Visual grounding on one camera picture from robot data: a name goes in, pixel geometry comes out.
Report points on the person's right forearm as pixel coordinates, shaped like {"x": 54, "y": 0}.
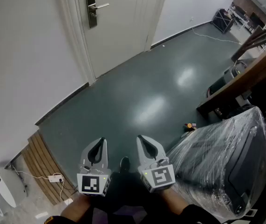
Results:
{"x": 172, "y": 202}

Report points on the person's black shoe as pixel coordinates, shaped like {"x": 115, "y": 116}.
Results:
{"x": 124, "y": 164}

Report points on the plastic-wrapped dark appliance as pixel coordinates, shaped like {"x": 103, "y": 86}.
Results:
{"x": 228, "y": 162}

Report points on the white round appliance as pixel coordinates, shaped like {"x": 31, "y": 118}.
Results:
{"x": 7, "y": 185}

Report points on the white panelled door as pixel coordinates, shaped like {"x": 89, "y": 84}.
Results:
{"x": 118, "y": 31}

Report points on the black folding rack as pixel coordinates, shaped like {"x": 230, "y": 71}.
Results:
{"x": 223, "y": 20}

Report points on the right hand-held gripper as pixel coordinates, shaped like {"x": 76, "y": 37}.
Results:
{"x": 160, "y": 176}

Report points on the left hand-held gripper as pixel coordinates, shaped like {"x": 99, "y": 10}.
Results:
{"x": 90, "y": 183}

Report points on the white power strip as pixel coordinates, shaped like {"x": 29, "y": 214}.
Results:
{"x": 55, "y": 178}

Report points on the white door frame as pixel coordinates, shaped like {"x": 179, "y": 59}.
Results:
{"x": 77, "y": 36}

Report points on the brown slatted wooden step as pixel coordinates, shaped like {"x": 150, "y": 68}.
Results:
{"x": 44, "y": 167}

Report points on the person's black clothing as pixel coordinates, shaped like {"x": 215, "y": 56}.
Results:
{"x": 123, "y": 195}

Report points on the person's left forearm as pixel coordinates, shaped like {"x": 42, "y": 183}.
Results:
{"x": 77, "y": 206}

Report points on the small red and yellow can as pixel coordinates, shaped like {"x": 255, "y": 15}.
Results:
{"x": 189, "y": 125}

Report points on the dark wooden stair railing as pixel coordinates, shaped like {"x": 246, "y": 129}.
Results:
{"x": 247, "y": 78}

